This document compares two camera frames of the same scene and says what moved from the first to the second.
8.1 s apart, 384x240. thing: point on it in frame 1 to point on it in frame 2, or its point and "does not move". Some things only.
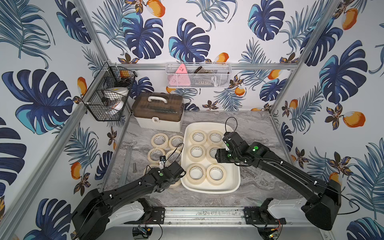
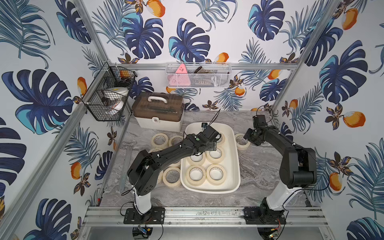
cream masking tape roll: [216, 174] does not move
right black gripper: [220, 156] to [246, 136]
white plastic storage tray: [199, 142] does not move
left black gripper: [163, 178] to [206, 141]
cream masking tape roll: [196, 173] does not move
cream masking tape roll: [211, 152] does not move
